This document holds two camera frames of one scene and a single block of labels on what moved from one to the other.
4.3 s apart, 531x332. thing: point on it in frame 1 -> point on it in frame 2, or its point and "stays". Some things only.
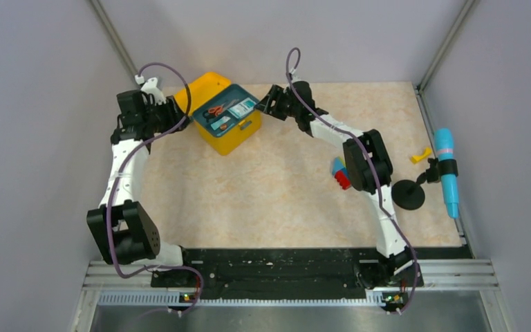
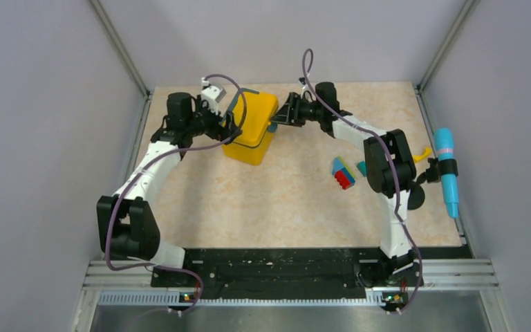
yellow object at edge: (417, 158) stays
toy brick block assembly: (341, 173) stays
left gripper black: (170, 107) -> (225, 134)
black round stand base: (408, 195) stays
